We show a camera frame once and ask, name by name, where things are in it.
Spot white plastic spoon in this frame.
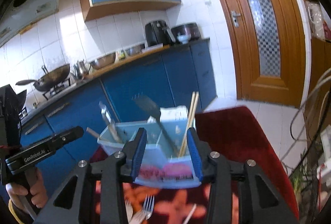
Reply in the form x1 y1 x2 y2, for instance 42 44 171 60
125 200 133 222

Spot thin beige chopstick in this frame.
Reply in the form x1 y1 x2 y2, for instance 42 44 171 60
86 127 105 141

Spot small steel fork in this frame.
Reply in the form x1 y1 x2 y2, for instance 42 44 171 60
143 195 155 220

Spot steel table knife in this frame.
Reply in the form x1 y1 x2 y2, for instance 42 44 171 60
99 101 123 143

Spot white plastic chopstick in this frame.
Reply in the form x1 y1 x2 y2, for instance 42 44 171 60
183 204 197 224

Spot steel fork with long handle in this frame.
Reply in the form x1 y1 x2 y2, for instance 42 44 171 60
131 92 179 157

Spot wooden chopstick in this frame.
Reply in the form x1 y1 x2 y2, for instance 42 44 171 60
179 91 199 157
178 91 196 157

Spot beige plastic fork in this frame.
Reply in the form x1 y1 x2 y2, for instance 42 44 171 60
129 210 146 224

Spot person's left hand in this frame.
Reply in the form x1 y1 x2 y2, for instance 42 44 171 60
6 169 48 213

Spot black wok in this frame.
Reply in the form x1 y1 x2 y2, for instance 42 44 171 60
16 64 70 92

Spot light blue chopsticks box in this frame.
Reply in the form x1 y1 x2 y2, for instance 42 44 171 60
98 117 201 189

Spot red floral table cloth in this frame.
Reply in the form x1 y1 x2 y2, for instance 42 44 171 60
88 105 300 224

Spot steel pitcher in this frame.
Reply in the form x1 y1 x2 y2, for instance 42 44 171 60
71 61 90 80

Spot steel colander bowl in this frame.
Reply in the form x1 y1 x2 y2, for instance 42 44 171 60
89 52 116 70

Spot small steel bowl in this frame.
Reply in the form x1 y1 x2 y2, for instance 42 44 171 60
125 43 145 56

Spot blue base cabinets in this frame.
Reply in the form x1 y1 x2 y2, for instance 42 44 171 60
21 39 217 195

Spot range hood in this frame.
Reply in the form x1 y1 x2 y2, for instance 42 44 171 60
1 0 59 45

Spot black air fryer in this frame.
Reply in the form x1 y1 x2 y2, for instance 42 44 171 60
145 20 176 47

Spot small white bowl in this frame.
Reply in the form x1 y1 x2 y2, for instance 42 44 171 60
177 34 191 44

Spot dark rice cooker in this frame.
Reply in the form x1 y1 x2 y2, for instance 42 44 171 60
171 23 201 43

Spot wooden door with glass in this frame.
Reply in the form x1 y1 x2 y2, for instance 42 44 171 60
220 0 306 107

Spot black wire rack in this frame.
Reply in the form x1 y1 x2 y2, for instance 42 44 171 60
289 110 330 223

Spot grey hoses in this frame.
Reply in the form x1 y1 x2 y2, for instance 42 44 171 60
280 67 331 163

